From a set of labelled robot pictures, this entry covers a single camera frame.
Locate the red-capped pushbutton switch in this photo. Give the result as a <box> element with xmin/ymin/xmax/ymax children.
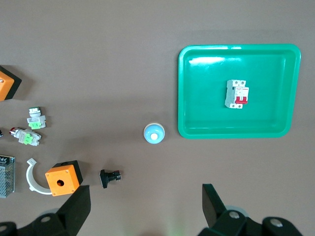
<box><xmin>9</xmin><ymin>126</ymin><xmax>42</xmax><ymax>147</ymax></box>

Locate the black square pushbutton switch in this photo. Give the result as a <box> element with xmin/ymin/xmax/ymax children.
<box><xmin>99</xmin><ymin>169</ymin><xmax>122</xmax><ymax>189</ymax></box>

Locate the metal mesh power supply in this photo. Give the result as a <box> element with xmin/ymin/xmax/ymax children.
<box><xmin>0</xmin><ymin>154</ymin><xmax>16</xmax><ymax>199</ymax></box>

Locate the orange button box with hole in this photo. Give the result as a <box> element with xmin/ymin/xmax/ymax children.
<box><xmin>45</xmin><ymin>160</ymin><xmax>84</xmax><ymax>197</ymax></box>

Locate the green-capped pushbutton switch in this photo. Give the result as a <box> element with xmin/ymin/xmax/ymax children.
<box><xmin>26</xmin><ymin>106</ymin><xmax>47</xmax><ymax>130</ymax></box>

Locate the green plastic tray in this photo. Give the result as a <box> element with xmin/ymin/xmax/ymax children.
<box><xmin>178</xmin><ymin>43</ymin><xmax>302</xmax><ymax>139</ymax></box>

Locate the white red circuit breaker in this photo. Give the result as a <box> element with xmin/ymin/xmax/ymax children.
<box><xmin>224</xmin><ymin>79</ymin><xmax>250</xmax><ymax>110</ymax></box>

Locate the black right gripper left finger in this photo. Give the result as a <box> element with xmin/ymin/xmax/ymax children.
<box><xmin>0</xmin><ymin>185</ymin><xmax>92</xmax><ymax>236</ymax></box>

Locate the orange black button box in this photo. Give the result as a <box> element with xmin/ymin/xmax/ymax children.
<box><xmin>0</xmin><ymin>65</ymin><xmax>22</xmax><ymax>101</ymax></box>

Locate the white semicircular pipe clamp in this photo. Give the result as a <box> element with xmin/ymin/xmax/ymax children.
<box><xmin>26</xmin><ymin>158</ymin><xmax>54</xmax><ymax>196</ymax></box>

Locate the light blue round button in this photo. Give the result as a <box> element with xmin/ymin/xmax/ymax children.
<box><xmin>143</xmin><ymin>122</ymin><xmax>165</xmax><ymax>145</ymax></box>

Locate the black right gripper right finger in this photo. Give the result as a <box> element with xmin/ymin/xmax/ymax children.
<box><xmin>196</xmin><ymin>183</ymin><xmax>303</xmax><ymax>236</ymax></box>

